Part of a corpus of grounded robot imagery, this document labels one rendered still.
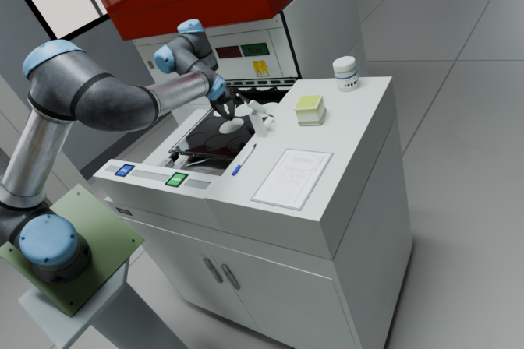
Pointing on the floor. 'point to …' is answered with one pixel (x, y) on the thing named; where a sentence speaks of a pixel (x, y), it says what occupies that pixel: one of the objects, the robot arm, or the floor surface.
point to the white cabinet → (296, 268)
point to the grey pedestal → (104, 317)
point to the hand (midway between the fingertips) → (230, 118)
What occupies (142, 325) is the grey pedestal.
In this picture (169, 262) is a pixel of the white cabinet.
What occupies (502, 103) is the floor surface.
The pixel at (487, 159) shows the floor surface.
